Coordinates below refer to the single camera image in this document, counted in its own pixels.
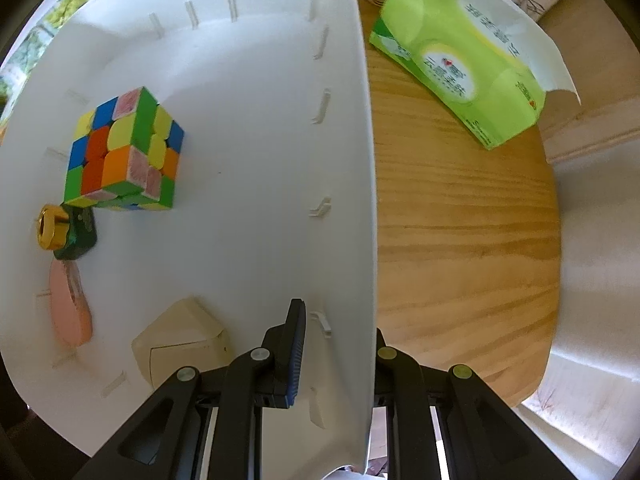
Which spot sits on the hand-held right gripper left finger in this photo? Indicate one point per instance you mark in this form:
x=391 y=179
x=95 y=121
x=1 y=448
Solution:
x=295 y=360

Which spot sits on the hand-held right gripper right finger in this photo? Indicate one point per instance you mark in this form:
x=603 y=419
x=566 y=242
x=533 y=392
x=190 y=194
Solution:
x=400 y=375

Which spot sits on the cream plastic box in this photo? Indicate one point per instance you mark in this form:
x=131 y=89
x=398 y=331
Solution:
x=180 y=340

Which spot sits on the white plastic storage bin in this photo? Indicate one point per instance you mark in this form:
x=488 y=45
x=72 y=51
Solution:
x=240 y=170

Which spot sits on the pink oval case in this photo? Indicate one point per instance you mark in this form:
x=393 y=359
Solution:
x=70 y=305

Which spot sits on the green bottle with gold cap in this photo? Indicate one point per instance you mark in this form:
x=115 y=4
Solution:
x=75 y=237

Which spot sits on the multicoloured puzzle cube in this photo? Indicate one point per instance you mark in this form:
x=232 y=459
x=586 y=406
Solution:
x=125 y=155

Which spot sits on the white bed sheet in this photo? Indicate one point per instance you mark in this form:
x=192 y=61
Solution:
x=595 y=270

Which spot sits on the green tissue pack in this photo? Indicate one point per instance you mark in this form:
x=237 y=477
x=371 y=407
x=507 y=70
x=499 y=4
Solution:
x=465 y=60

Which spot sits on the light wooden board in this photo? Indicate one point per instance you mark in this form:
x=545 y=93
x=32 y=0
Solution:
x=595 y=75

